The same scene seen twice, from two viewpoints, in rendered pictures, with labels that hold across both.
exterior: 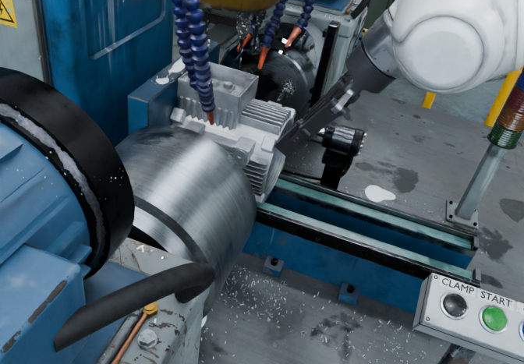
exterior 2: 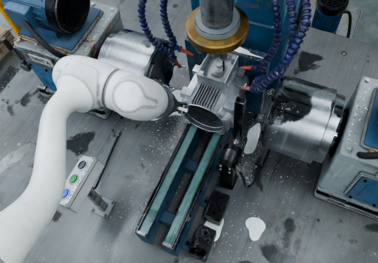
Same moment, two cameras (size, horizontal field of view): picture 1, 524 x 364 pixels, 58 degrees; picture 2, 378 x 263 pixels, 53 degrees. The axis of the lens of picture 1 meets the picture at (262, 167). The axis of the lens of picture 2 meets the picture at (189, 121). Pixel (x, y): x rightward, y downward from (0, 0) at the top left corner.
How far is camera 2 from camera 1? 1.27 m
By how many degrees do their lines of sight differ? 68
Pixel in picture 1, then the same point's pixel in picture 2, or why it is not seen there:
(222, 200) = not seen: hidden behind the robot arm
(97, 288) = (70, 39)
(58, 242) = (37, 12)
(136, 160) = (130, 39)
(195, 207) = (112, 62)
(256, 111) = (205, 90)
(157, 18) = (269, 25)
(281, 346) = (136, 150)
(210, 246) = not seen: hidden behind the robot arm
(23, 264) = (25, 7)
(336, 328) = (144, 175)
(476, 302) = (81, 173)
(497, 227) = not seen: outside the picture
